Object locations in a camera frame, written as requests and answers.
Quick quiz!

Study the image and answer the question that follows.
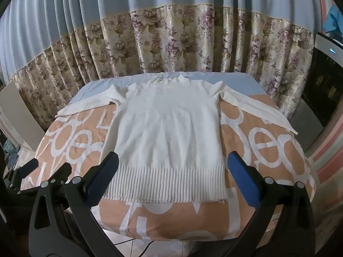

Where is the blue hanging cloth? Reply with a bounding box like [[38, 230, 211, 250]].
[[324, 5, 343, 34]]

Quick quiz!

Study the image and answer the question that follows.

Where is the orange and white printed blanket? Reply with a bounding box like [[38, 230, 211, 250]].
[[35, 94, 318, 243]]

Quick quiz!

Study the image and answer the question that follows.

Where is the black tower appliance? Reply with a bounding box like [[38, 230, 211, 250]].
[[289, 32, 343, 140]]

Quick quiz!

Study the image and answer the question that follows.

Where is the white knit sweater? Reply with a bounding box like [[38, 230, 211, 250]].
[[55, 75, 299, 203]]

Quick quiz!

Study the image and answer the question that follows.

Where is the light blue bed sheet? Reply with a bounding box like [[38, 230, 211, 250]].
[[71, 72, 268, 105]]

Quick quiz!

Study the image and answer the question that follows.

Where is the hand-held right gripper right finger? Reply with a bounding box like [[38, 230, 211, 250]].
[[227, 151, 317, 257]]

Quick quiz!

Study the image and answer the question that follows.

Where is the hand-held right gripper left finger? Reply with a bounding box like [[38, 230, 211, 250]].
[[28, 152, 126, 257]]

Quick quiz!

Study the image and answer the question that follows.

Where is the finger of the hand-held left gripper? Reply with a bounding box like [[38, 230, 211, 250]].
[[16, 158, 39, 179], [40, 163, 73, 190]]

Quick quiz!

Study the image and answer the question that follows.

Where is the black floor cable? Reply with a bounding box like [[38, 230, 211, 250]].
[[116, 238, 157, 257]]

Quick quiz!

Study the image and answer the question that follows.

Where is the blue and floral curtain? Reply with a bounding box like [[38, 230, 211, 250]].
[[0, 0, 319, 133]]

